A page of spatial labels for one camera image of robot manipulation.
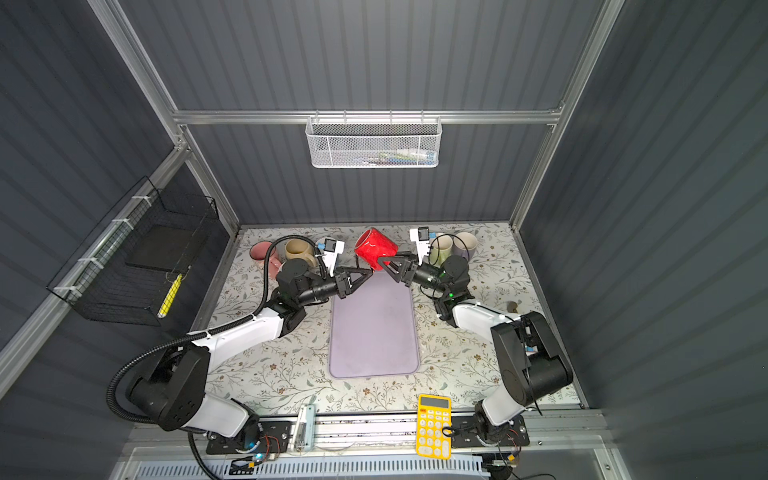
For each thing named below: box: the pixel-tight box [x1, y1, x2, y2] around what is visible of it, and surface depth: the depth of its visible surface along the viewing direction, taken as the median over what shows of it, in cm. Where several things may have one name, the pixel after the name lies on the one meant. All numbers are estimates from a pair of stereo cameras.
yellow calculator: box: [416, 394, 452, 461], surface depth 75 cm
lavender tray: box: [329, 272, 419, 378], surface depth 92 cm
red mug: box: [354, 228, 399, 271], surface depth 75 cm
